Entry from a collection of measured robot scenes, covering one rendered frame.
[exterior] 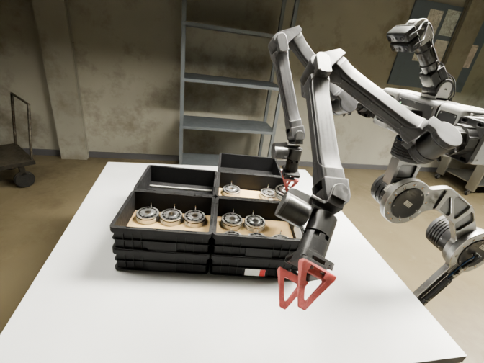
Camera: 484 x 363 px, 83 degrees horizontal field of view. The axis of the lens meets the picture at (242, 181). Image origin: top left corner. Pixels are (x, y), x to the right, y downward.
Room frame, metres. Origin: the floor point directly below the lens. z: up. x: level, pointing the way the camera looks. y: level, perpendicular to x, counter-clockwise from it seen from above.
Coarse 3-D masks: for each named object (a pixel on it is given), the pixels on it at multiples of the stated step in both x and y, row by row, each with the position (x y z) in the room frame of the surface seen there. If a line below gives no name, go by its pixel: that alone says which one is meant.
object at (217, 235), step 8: (216, 200) 1.13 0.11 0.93; (240, 200) 1.17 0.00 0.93; (248, 200) 1.17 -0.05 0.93; (256, 200) 1.18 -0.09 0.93; (216, 208) 1.06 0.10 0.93; (216, 216) 1.00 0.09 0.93; (216, 224) 0.94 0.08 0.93; (224, 240) 0.88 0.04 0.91; (232, 240) 0.88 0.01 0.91; (240, 240) 0.88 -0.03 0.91; (248, 240) 0.89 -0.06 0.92; (256, 240) 0.89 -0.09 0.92; (264, 240) 0.89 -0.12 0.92; (272, 240) 0.90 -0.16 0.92; (280, 240) 0.90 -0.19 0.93; (288, 240) 0.90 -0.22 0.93; (296, 240) 0.91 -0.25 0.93
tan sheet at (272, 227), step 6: (270, 222) 1.16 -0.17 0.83; (276, 222) 1.17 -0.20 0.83; (282, 222) 1.17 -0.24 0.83; (222, 228) 1.05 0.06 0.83; (240, 228) 1.07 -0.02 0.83; (264, 228) 1.10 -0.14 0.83; (270, 228) 1.10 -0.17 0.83; (276, 228) 1.11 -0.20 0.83; (282, 228) 1.12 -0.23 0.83; (288, 228) 1.12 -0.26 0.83; (246, 234) 1.03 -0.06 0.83; (264, 234) 1.05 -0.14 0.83; (270, 234) 1.06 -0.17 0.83; (276, 234) 1.06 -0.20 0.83; (282, 234) 1.07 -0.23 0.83; (288, 234) 1.08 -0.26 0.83
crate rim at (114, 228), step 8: (144, 192) 1.12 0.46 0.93; (152, 192) 1.12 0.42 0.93; (160, 192) 1.13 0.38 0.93; (168, 192) 1.14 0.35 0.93; (128, 200) 1.03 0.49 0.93; (120, 208) 0.96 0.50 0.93; (112, 224) 0.85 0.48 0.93; (112, 232) 0.83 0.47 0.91; (120, 232) 0.83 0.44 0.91; (128, 232) 0.84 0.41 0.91; (136, 232) 0.84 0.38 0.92; (144, 232) 0.84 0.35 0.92; (152, 232) 0.85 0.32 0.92; (160, 232) 0.85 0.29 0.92; (168, 232) 0.85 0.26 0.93; (176, 232) 0.86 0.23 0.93; (184, 232) 0.86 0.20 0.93; (192, 232) 0.87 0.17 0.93; (200, 232) 0.88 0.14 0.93; (208, 232) 0.88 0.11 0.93
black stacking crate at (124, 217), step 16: (128, 208) 1.02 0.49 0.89; (160, 208) 1.13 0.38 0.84; (176, 208) 1.13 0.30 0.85; (192, 208) 1.14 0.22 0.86; (208, 208) 1.15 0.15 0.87; (128, 240) 0.84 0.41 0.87; (144, 240) 0.85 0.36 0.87; (160, 240) 0.86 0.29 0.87; (176, 240) 0.87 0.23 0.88; (192, 240) 0.87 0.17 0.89; (208, 240) 0.88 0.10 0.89
